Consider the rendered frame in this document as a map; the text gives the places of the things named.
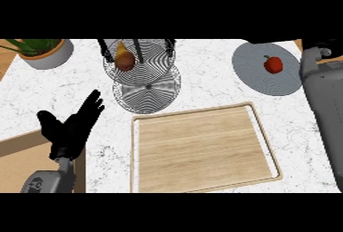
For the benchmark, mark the green plant in white pot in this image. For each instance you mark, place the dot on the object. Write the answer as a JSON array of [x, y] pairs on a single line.
[[46, 57]]

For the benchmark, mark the grey round plate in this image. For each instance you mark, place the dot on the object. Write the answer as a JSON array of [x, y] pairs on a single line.
[[256, 72]]

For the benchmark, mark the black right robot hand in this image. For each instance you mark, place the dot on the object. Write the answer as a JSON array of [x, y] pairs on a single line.
[[330, 43]]

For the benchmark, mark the red bell pepper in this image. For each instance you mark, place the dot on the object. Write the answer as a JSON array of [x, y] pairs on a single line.
[[274, 65]]

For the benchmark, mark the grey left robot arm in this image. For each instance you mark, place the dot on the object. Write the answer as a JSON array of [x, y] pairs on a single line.
[[49, 181]]

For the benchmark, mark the pale wooden tray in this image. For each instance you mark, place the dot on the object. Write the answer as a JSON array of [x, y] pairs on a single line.
[[201, 151]]

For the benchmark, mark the brown wooden cabinet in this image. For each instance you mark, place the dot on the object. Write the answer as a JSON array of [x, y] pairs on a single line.
[[27, 169]]

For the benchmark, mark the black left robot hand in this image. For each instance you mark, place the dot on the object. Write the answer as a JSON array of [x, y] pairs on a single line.
[[68, 133]]

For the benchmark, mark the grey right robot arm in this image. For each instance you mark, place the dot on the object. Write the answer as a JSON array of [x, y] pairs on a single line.
[[328, 99]]

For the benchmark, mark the brown yellow pear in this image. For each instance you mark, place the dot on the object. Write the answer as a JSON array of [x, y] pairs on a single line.
[[124, 61]]

